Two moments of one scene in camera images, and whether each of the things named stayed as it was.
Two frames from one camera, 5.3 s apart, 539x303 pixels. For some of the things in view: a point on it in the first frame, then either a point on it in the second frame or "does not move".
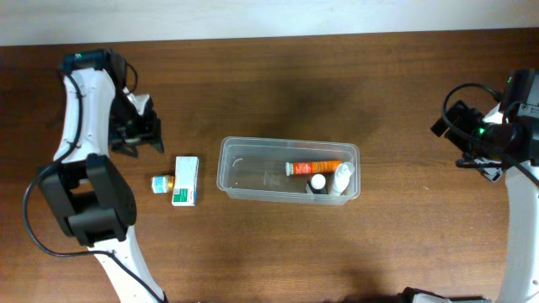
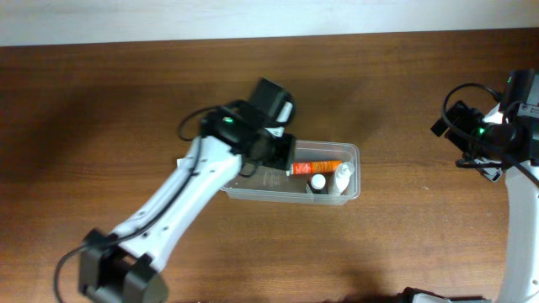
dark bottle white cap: [319, 183] does not move
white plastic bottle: [342, 177] does not move
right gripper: [469, 116] does not move
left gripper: [152, 124] to [288, 151]
